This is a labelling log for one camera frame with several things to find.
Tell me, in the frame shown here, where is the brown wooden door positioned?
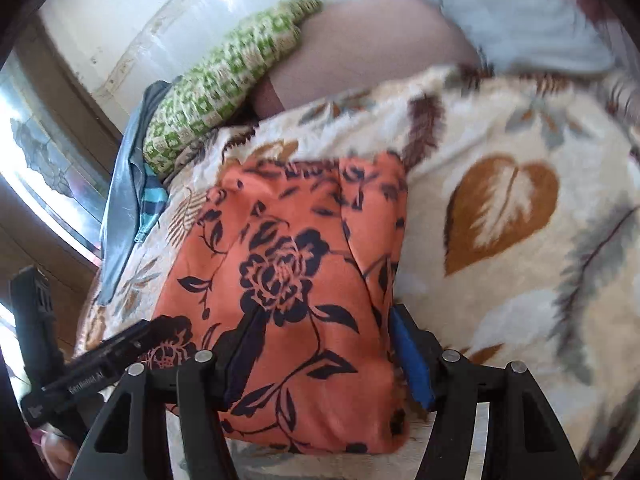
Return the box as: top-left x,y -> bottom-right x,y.
0,15 -> 132,361

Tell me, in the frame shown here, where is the orange floral garment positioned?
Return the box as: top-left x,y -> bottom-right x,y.
141,152 -> 414,457

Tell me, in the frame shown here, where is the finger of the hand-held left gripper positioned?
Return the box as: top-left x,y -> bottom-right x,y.
95,319 -> 153,358

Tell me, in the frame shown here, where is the stained glass door pane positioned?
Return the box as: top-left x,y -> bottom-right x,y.
0,50 -> 115,267

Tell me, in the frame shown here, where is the green checked pillow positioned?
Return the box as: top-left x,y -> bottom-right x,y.
142,0 -> 324,179

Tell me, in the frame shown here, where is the cream leaf-print blanket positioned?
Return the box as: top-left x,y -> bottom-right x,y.
75,62 -> 640,480

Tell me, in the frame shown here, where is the blue cloth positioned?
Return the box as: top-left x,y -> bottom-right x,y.
97,80 -> 174,307

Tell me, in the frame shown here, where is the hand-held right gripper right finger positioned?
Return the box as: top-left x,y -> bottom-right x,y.
389,304 -> 584,480

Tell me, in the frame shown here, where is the turquoise striped cloth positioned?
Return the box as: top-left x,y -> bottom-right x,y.
134,166 -> 169,244

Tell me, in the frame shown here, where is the blue-grey pillow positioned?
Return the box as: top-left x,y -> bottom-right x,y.
390,0 -> 619,79

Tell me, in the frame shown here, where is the pink mattress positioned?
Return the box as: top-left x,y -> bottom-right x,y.
254,0 -> 489,122

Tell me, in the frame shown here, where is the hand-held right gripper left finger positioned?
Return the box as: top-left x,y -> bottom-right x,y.
77,305 -> 268,480

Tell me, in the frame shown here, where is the person's left hand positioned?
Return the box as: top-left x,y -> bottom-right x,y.
29,422 -> 83,480

